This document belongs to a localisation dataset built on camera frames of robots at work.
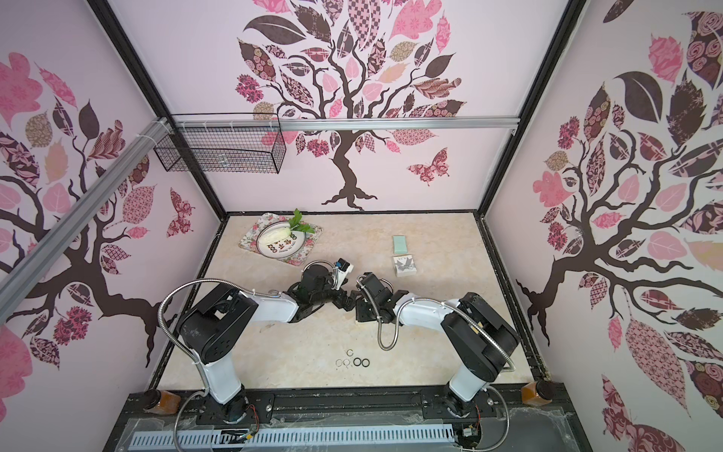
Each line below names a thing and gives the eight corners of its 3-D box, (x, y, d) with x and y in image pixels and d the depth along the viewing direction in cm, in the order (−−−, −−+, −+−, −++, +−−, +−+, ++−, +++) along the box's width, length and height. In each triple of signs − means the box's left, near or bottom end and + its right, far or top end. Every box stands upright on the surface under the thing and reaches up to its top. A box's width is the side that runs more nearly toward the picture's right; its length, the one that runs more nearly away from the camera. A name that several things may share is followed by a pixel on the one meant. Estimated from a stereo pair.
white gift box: (397, 277, 101) (397, 272, 99) (393, 261, 106) (393, 256, 103) (415, 275, 102) (417, 270, 99) (410, 259, 107) (411, 254, 104)
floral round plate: (251, 245, 111) (247, 239, 108) (280, 222, 119) (278, 215, 116) (281, 266, 104) (278, 260, 101) (309, 239, 113) (308, 233, 110)
